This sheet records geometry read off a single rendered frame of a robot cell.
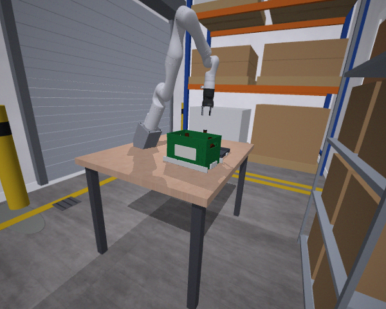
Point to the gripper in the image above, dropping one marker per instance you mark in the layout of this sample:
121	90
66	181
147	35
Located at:
208	95

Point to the green plastic crate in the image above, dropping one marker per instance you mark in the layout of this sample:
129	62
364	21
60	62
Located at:
195	150

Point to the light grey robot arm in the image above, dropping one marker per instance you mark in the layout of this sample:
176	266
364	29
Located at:
185	19

